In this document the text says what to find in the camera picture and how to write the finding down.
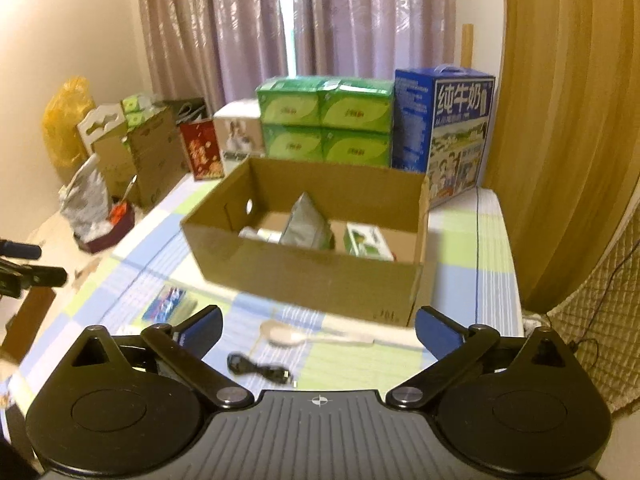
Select crumpled silver plastic bag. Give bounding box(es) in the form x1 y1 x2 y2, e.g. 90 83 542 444
59 155 112 237

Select blue flat packet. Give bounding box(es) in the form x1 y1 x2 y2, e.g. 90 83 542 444
142 285 197 324

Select silver foil pouch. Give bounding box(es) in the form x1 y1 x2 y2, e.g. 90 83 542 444
279 192 335 251

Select wooden spoon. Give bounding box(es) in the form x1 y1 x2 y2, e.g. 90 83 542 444
260 321 375 349

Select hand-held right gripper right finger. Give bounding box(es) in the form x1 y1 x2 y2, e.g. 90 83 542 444
386 305 577 409

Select yellow plastic bag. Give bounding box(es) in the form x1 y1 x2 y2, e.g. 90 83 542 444
42 76 97 170

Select dark red box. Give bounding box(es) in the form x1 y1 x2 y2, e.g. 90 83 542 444
74 202 137 255

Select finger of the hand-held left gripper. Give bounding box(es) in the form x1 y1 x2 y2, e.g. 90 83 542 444
0 240 43 262
0 259 69 302

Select red gift box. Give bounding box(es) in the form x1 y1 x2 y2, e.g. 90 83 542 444
179 118 225 182

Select blue milk carton box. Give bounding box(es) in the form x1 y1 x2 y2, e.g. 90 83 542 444
392 64 497 211

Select white appliance box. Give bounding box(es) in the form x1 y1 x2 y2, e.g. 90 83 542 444
213 100 264 176

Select small green white box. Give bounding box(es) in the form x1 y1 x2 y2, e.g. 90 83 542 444
344 223 397 262

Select desktop with plaid tablecloth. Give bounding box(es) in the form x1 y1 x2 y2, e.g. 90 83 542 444
0 175 526 411

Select dark paper bag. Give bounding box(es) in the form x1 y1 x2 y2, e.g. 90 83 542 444
165 97 208 126

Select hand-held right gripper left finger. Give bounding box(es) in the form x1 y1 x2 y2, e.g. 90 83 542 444
67 304 255 408

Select short black cable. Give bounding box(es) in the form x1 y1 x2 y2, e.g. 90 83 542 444
227 352 299 387

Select pack of green tissue boxes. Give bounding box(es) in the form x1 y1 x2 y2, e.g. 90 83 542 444
256 75 396 168

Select white cardboard hanger box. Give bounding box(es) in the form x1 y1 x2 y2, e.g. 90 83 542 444
76 104 127 157

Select thin black power cable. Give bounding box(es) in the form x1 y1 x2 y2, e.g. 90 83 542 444
574 245 640 358

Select brown cardboard box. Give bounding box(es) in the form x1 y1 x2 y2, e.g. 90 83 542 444
180 156 431 328

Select mauve curtain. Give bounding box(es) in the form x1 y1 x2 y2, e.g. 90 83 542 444
292 0 458 83
135 0 281 106

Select quilted beige chair cushion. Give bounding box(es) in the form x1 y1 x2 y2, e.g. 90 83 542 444
546 220 640 413

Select wooden door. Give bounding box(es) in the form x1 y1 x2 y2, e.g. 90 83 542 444
484 0 640 313

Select small green tissue packs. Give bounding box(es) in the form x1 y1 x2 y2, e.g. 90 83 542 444
122 92 157 128

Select white bottle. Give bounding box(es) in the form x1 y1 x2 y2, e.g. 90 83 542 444
239 226 283 244

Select brown cardboard carton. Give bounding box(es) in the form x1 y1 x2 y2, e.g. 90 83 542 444
92 105 189 212

